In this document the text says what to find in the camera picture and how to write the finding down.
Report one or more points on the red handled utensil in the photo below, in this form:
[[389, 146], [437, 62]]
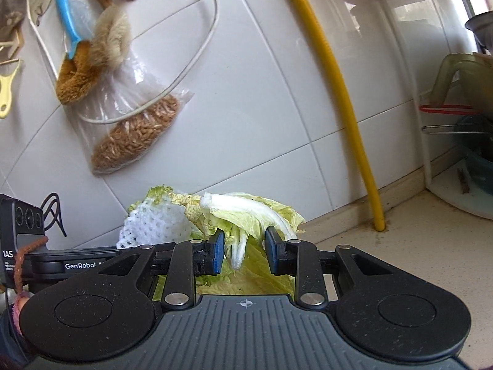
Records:
[[449, 110]]

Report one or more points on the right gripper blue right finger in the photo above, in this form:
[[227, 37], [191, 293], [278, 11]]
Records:
[[275, 248]]

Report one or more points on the white foam fruit net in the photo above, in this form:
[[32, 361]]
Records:
[[150, 223]]

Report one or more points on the steel bowl with bag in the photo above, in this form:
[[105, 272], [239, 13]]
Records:
[[481, 26]]

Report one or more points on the napa cabbage leaves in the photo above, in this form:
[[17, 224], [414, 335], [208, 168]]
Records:
[[244, 219]]

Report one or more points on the white dish rack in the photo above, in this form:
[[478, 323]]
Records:
[[426, 31]]

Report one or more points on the teal plastic basin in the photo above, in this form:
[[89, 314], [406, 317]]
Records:
[[477, 154]]

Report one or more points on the wooden handled brush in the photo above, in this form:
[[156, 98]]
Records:
[[112, 36]]

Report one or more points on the steel pot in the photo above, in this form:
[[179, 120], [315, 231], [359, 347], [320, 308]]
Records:
[[474, 129]]

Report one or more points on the bag of grain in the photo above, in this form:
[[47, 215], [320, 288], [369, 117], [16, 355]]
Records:
[[113, 123]]

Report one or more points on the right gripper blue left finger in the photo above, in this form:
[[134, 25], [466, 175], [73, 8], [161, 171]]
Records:
[[214, 253]]

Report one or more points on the olive green colander bowl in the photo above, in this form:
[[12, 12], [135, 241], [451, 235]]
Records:
[[474, 72]]

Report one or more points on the blue handled brush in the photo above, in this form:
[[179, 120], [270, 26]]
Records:
[[77, 76]]

